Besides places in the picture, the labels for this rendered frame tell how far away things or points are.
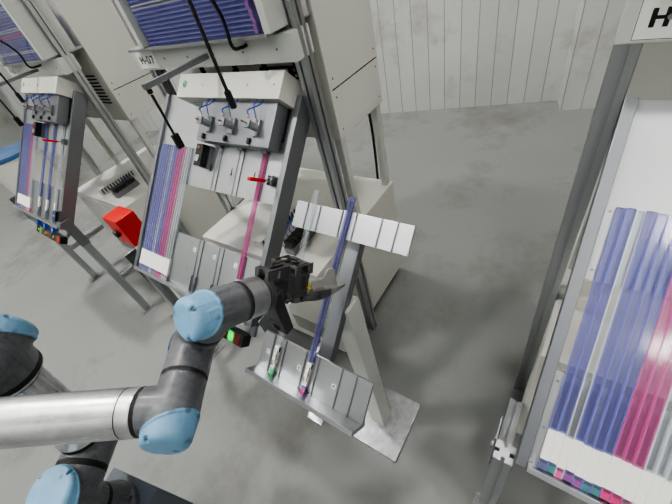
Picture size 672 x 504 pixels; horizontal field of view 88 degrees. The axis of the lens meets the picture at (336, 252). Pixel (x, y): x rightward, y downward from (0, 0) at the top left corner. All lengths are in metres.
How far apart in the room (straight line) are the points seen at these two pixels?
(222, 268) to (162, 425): 0.72
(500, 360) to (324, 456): 0.87
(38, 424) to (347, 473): 1.17
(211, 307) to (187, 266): 0.81
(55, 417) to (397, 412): 1.26
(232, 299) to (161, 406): 0.18
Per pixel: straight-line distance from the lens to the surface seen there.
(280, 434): 1.75
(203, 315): 0.57
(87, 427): 0.67
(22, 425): 0.73
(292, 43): 1.03
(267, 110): 1.11
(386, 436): 1.62
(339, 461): 1.64
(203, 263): 1.31
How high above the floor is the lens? 1.55
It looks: 42 degrees down
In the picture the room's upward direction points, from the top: 17 degrees counter-clockwise
